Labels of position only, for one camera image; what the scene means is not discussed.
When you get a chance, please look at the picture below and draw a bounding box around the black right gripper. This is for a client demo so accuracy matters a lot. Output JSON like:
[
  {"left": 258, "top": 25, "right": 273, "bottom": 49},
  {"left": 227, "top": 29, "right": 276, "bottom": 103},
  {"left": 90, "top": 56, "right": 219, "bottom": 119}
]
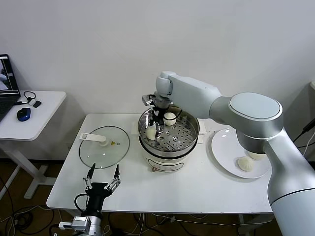
[{"left": 150, "top": 106, "right": 169, "bottom": 140}]

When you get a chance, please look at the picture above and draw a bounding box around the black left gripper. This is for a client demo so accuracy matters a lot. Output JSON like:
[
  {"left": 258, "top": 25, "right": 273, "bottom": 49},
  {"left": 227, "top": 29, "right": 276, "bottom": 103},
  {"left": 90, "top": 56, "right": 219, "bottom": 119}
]
[{"left": 82, "top": 163, "right": 122, "bottom": 214}]

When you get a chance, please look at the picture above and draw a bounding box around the white steamed baozi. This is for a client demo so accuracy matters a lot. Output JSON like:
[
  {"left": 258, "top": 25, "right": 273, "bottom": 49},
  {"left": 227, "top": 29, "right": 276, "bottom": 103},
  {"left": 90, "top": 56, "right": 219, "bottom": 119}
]
[
  {"left": 163, "top": 112, "right": 177, "bottom": 126},
  {"left": 247, "top": 151, "right": 267, "bottom": 161},
  {"left": 237, "top": 156, "right": 255, "bottom": 172},
  {"left": 146, "top": 126, "right": 158, "bottom": 140}
]

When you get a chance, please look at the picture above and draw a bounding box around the perforated steel steamer basket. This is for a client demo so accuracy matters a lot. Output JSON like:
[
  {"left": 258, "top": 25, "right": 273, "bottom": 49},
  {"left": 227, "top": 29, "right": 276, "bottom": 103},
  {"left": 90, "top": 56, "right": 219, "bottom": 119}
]
[{"left": 137, "top": 104, "right": 200, "bottom": 158}]

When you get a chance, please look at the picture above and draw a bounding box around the white electric cooker base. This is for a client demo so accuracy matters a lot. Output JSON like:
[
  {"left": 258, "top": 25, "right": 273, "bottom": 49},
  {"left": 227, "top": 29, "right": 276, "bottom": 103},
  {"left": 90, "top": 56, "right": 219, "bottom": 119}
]
[{"left": 131, "top": 120, "right": 207, "bottom": 174}]

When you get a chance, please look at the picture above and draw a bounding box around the white round plate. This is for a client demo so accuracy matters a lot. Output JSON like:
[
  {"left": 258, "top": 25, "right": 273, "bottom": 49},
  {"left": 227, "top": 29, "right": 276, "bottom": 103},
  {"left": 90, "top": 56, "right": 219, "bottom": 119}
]
[{"left": 211, "top": 128, "right": 272, "bottom": 179}]

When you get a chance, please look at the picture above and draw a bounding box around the white side table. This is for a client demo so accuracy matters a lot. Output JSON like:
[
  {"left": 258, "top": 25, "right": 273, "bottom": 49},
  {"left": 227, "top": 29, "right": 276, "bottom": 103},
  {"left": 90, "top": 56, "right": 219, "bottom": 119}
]
[{"left": 0, "top": 91, "right": 67, "bottom": 200}]

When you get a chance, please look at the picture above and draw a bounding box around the blue computer mouse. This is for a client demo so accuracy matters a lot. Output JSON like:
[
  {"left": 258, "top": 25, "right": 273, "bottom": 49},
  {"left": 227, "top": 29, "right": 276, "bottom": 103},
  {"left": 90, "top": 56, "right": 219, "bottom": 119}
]
[{"left": 17, "top": 107, "right": 32, "bottom": 122}]

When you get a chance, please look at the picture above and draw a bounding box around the black laptop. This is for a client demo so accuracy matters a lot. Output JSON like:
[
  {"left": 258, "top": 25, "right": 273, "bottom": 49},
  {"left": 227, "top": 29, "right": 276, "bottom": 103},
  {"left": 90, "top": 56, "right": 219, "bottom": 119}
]
[{"left": 0, "top": 54, "right": 22, "bottom": 123}]

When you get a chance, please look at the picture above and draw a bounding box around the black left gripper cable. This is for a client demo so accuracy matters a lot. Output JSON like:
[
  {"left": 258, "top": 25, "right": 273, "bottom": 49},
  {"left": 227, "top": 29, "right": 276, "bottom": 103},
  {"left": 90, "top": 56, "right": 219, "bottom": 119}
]
[{"left": 74, "top": 193, "right": 89, "bottom": 215}]

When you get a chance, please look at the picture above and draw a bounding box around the glass lid white handle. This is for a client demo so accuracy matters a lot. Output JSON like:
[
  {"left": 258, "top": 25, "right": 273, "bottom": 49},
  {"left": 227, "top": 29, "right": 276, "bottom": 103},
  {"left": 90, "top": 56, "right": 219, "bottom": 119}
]
[{"left": 79, "top": 125, "right": 130, "bottom": 170}]

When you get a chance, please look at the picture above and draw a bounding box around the black floor cable coil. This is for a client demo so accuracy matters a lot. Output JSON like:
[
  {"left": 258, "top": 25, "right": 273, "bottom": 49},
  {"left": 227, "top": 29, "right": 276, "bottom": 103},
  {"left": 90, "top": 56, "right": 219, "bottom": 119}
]
[{"left": 14, "top": 211, "right": 34, "bottom": 231}]

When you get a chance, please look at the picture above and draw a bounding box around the black earphone cable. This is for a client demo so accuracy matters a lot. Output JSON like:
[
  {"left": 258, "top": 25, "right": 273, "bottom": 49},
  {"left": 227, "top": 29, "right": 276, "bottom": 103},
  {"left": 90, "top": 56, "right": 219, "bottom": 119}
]
[{"left": 14, "top": 91, "right": 37, "bottom": 107}]

